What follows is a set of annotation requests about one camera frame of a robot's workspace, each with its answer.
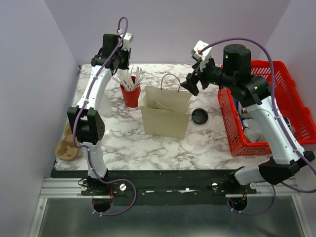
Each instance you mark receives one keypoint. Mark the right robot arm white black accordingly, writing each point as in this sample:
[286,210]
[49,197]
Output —
[258,97]

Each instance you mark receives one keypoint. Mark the red plastic cup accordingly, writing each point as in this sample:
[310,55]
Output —
[131,97]

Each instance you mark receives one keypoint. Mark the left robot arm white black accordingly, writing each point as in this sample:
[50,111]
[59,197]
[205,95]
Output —
[85,121]

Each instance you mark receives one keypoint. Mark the beige paper takeout bag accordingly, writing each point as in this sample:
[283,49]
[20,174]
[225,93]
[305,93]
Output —
[165,112]

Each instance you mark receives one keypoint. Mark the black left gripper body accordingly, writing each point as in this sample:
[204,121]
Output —
[124,56]

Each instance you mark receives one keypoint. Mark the crumpled grey foil bag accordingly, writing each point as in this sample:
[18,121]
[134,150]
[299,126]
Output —
[252,131]

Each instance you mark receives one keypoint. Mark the clear plastic water bottle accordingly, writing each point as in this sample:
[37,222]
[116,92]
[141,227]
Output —
[105,108]

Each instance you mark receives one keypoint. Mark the red plastic basket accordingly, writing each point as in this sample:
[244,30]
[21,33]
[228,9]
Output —
[290,105]

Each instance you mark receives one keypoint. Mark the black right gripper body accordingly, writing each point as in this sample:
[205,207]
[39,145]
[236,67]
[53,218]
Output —
[212,74]

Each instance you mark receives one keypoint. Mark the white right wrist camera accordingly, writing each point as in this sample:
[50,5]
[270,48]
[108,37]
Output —
[201,57]

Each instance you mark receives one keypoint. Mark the black mounting rail base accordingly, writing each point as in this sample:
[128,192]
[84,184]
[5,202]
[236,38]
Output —
[165,187]

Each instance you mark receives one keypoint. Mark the white wrapped straws bundle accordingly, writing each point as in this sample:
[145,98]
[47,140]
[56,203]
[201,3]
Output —
[129,80]

